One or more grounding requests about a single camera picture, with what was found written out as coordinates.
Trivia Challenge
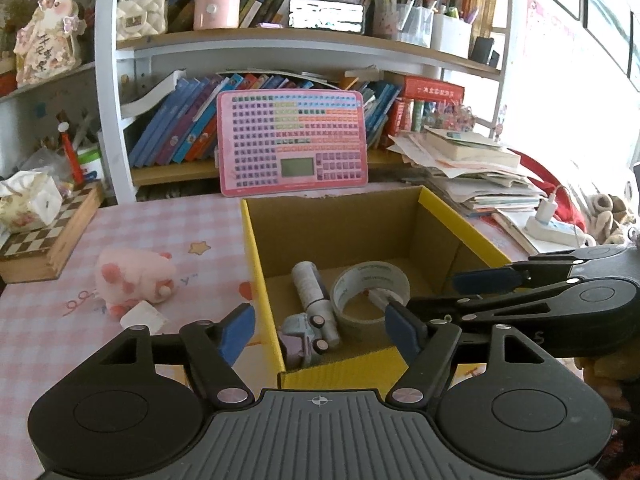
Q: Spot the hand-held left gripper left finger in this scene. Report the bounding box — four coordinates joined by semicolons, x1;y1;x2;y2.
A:
97;304;257;407

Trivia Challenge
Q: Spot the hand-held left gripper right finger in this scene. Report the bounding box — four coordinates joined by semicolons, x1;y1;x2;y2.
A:
384;301;551;407

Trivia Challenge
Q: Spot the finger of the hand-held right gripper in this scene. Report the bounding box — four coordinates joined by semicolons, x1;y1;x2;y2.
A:
451;247;628;295
406;281;581;325

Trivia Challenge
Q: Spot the grey purple toy car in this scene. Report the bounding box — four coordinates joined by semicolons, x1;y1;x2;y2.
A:
276;312;331;368

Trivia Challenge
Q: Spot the clear tape roll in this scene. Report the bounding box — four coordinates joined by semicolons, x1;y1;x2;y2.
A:
330;261;411;338

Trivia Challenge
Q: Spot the white spray bottle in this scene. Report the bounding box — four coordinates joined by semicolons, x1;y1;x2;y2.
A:
291;261;342;348

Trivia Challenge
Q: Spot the yellow-edged cardboard box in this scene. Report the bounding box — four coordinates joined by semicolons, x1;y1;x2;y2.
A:
240;185;513;391

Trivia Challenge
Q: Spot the tan plush toy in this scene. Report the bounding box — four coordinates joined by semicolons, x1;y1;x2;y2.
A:
575;347;640;398

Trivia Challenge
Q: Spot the white power strip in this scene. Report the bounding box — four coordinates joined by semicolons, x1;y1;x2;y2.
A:
522;212;588;241

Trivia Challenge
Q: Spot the small white paper piece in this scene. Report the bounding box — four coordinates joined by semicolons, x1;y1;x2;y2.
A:
120;300;169;333

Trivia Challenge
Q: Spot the brown plush toy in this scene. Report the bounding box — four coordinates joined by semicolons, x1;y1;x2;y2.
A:
585;192;640;246

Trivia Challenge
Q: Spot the stack of papers and books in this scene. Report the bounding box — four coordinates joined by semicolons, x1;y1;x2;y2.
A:
387;127;548;216

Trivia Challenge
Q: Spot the red cloth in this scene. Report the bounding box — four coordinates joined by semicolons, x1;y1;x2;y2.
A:
507;147;588;231

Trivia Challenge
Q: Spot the pink plush toy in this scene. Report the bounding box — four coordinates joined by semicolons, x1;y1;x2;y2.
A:
95;247;177;318

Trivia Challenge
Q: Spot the pink checkered tablecloth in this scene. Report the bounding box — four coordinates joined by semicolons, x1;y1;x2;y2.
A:
0;192;531;480

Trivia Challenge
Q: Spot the pink crystal ornament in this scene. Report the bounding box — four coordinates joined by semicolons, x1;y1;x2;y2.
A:
434;102;476;132

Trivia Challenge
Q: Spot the red thick book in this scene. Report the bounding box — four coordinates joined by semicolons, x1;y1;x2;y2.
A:
402;76;466;103

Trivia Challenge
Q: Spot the pink learning tablet toy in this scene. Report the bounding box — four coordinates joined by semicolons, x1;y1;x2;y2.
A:
216;90;370;197

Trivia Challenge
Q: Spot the row of blue books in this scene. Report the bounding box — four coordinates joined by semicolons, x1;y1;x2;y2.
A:
127;72;403;168

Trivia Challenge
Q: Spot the checkered wooden box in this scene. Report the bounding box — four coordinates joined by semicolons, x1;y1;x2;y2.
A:
0;180;106;285

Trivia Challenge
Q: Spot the white green cup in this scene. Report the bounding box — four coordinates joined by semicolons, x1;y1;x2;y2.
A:
75;145;106;183

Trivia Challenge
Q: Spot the small black holder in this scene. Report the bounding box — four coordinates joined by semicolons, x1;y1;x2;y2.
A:
470;36;502;68

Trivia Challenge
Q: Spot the floral tissue box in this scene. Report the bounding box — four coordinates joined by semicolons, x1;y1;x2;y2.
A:
0;170;63;233

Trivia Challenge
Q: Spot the white pen holder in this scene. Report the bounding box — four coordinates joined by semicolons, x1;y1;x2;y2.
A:
431;5;473;58

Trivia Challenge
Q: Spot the white curved booklet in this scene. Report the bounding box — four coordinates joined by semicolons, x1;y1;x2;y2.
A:
120;71;186;118

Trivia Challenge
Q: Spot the white bookshelf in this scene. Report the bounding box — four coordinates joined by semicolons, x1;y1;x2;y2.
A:
95;0;516;206

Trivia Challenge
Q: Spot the clear pen holder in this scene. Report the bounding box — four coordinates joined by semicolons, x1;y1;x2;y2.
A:
397;0;435;48

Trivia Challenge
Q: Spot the pink pen cup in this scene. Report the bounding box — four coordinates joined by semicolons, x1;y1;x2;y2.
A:
372;0;399;39

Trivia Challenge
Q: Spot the white blurred sign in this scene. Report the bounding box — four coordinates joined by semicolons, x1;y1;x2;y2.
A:
288;0;365;35

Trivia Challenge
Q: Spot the cream quilted handbag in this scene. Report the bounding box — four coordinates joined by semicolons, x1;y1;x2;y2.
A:
116;0;168;41

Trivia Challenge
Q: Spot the pink doll figurine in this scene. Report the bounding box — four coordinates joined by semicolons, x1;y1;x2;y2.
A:
14;0;83;86

